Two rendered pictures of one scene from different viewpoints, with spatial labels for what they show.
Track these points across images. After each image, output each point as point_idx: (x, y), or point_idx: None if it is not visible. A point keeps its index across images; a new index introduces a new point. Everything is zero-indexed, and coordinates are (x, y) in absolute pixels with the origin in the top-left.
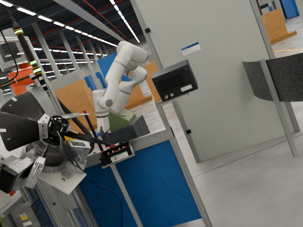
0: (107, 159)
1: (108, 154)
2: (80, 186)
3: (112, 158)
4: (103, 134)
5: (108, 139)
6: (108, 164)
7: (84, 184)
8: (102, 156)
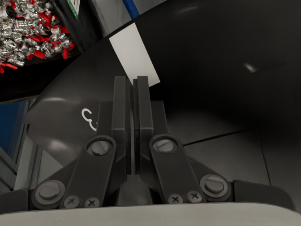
0: (86, 30)
1: (27, 49)
2: (16, 112)
3: (74, 2)
4: (235, 182)
5: (121, 86)
6: (98, 13)
7: (9, 106)
8: (13, 88)
